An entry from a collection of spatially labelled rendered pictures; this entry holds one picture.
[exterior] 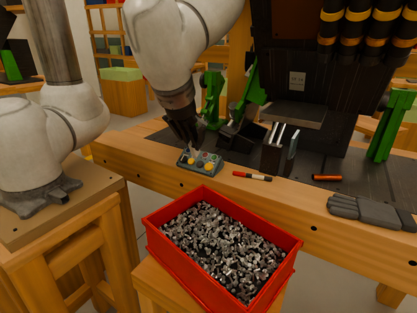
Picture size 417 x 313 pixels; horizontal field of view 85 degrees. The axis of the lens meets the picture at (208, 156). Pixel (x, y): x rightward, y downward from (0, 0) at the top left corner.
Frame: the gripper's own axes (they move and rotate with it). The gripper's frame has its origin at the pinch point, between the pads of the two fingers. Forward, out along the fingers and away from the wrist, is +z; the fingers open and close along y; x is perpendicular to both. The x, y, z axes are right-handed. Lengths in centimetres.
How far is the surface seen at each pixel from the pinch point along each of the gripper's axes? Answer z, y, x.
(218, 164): 10.6, 5.9, 2.4
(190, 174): 12.1, -2.3, -3.6
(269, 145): 6.3, 20.2, 12.4
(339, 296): 109, 74, -7
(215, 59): 23, -26, 73
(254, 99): 3.4, 10.3, 28.3
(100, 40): 315, -650, 486
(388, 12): -30, 37, 22
